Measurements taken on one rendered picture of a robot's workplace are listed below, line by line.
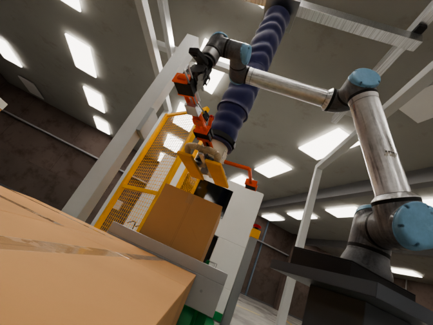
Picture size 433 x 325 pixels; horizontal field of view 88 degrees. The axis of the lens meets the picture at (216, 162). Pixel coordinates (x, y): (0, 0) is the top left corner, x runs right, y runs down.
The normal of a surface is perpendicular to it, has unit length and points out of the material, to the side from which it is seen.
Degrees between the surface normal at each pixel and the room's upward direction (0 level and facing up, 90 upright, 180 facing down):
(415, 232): 99
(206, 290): 90
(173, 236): 90
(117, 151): 90
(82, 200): 90
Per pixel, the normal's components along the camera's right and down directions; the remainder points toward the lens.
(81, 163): 0.34, -0.26
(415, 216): -0.03, -0.27
